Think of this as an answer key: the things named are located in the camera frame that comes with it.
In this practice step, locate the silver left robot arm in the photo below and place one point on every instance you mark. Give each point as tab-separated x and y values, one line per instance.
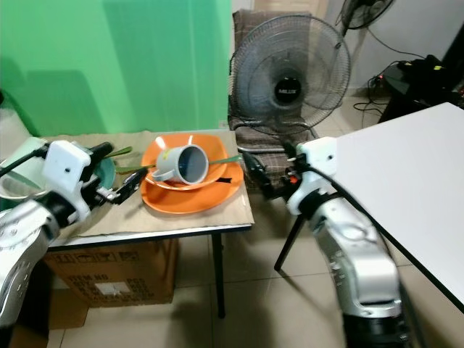
23	250

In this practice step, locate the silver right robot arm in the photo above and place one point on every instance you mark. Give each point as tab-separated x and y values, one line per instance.
362	261

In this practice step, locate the long green spoon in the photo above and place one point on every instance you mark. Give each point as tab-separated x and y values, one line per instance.
228	159

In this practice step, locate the short green utensil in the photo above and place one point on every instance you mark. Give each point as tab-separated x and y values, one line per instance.
122	151

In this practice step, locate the grey mug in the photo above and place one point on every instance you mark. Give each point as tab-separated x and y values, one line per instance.
171	161

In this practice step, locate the small orange plate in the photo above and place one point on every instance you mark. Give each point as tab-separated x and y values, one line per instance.
159	147

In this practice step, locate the large orange plate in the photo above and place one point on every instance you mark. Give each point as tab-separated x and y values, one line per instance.
188	201

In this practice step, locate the beige table mat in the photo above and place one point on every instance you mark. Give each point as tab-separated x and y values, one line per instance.
188	221

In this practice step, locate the light green cup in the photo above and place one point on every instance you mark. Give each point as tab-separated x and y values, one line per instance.
32	161

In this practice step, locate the brown cardboard box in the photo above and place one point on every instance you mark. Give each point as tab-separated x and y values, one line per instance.
116	272

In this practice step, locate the large grey floor fan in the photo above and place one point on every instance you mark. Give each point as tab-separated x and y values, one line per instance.
290	72

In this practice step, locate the white bowl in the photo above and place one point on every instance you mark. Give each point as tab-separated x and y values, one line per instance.
18	192

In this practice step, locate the clear jar with black lid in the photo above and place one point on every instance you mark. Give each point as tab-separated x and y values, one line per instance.
9	130

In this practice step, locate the green backdrop screen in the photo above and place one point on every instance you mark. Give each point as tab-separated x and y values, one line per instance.
116	65

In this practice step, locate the plain white table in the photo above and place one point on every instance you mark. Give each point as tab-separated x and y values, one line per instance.
413	167

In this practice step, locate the small black fan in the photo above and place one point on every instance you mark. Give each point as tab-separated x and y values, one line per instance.
362	11

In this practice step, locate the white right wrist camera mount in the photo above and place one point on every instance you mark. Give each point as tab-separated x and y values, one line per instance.
315	170

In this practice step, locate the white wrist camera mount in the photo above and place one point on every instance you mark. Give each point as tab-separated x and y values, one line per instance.
69	167
315	170

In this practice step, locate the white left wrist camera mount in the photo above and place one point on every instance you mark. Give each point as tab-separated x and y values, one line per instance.
69	167

